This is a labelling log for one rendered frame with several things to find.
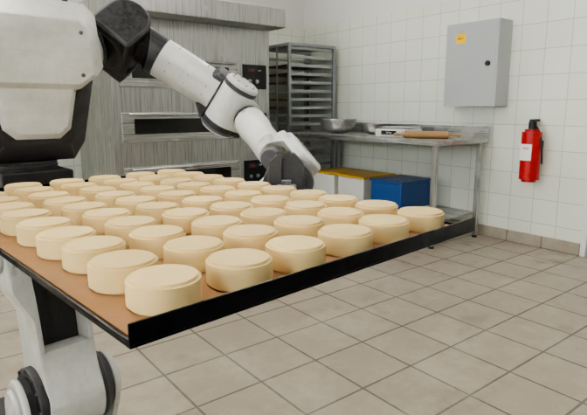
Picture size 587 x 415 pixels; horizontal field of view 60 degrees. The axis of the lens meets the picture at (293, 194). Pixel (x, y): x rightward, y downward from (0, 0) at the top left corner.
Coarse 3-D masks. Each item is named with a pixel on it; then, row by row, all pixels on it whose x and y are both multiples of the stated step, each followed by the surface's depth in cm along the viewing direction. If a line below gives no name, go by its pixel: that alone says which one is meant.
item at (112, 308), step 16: (0, 240) 51; (16, 240) 50; (16, 256) 45; (32, 256) 45; (48, 272) 41; (64, 272) 41; (64, 288) 37; (80, 288) 37; (208, 288) 37; (96, 304) 34; (112, 304) 34; (112, 320) 31; (128, 320) 31
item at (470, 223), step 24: (408, 240) 46; (432, 240) 50; (336, 264) 40; (360, 264) 42; (48, 288) 37; (264, 288) 35; (288, 288) 36; (168, 312) 30; (192, 312) 31; (216, 312) 32; (120, 336) 29; (144, 336) 29
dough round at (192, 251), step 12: (180, 240) 43; (192, 240) 43; (204, 240) 43; (216, 240) 43; (168, 252) 40; (180, 252) 40; (192, 252) 40; (204, 252) 40; (180, 264) 40; (192, 264) 40; (204, 264) 40
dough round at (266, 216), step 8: (256, 208) 56; (264, 208) 56; (272, 208) 56; (240, 216) 54; (248, 216) 53; (256, 216) 53; (264, 216) 52; (272, 216) 53; (280, 216) 53; (248, 224) 53; (256, 224) 52; (264, 224) 52; (272, 224) 53
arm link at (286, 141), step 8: (264, 136) 105; (272, 136) 103; (280, 136) 102; (288, 136) 101; (256, 144) 105; (264, 144) 103; (272, 144) 104; (280, 144) 103; (288, 144) 100; (296, 144) 99; (256, 152) 105; (296, 152) 98; (304, 152) 97; (304, 160) 97; (312, 160) 97; (312, 168) 98; (320, 168) 99
